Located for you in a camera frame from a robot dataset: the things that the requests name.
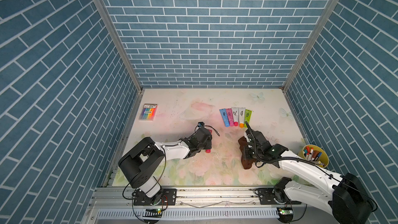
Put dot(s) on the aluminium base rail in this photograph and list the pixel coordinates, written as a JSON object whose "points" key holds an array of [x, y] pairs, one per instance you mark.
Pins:
{"points": [[199, 205]]}

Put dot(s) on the red toothpaste tube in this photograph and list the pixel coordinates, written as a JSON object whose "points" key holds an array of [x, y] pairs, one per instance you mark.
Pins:
{"points": [[207, 151]]}

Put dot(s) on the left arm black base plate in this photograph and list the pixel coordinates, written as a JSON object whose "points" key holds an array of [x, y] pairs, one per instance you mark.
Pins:
{"points": [[166, 196]]}

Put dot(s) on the aluminium corner post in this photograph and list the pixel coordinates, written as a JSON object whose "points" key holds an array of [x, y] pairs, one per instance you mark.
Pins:
{"points": [[324, 17], [104, 14]]}

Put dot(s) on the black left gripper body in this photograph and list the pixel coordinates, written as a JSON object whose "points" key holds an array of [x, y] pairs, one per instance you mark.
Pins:
{"points": [[206, 145]]}

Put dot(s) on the brown wiping cloth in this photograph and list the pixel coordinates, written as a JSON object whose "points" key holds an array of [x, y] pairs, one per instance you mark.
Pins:
{"points": [[248, 158]]}

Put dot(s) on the blue toothpaste tube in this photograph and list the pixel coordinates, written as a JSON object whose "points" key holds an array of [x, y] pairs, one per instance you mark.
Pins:
{"points": [[224, 116]]}

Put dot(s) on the green toothpaste tube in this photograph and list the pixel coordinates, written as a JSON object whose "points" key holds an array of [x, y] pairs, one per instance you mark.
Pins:
{"points": [[248, 114]]}

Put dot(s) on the rainbow highlighter pen pack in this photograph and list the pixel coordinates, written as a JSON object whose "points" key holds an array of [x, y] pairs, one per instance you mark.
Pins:
{"points": [[148, 112]]}

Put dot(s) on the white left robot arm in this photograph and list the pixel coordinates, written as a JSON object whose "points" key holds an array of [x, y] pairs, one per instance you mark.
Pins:
{"points": [[139, 164]]}

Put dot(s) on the yellow cup of markers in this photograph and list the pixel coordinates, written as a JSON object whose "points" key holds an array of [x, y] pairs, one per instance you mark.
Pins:
{"points": [[315, 155]]}

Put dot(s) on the white pink-capped toothpaste tube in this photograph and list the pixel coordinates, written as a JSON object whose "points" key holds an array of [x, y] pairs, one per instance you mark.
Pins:
{"points": [[235, 113]]}

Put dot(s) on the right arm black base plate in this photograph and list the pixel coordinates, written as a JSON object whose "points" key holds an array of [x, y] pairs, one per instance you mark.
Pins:
{"points": [[272, 196]]}

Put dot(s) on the white orange-capped toothpaste tube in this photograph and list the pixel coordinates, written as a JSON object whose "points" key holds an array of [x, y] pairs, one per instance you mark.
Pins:
{"points": [[241, 117]]}

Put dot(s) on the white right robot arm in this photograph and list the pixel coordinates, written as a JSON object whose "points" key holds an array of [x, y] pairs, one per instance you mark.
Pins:
{"points": [[342, 196]]}

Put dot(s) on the aluminium left corner post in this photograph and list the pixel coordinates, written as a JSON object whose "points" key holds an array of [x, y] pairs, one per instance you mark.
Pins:
{"points": [[104, 14]]}

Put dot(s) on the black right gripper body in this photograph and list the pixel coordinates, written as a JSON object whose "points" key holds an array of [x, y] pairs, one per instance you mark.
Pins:
{"points": [[251, 153]]}

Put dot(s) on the magenta toothpaste tube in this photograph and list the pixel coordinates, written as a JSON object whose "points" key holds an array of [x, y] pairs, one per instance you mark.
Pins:
{"points": [[230, 116]]}

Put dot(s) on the aluminium right corner post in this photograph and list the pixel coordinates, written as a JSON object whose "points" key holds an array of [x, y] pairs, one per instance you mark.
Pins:
{"points": [[324, 17]]}

